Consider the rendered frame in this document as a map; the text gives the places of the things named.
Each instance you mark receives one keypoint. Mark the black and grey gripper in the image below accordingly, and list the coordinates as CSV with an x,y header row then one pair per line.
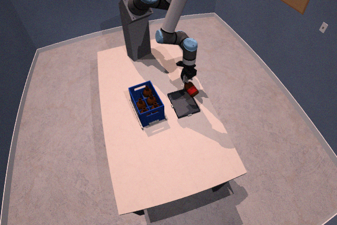
x,y
187,72

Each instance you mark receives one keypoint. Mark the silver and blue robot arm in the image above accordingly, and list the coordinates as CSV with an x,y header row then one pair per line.
x,y
167,34

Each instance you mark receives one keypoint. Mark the dark blue plastic crate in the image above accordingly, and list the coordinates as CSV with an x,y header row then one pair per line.
x,y
145,120

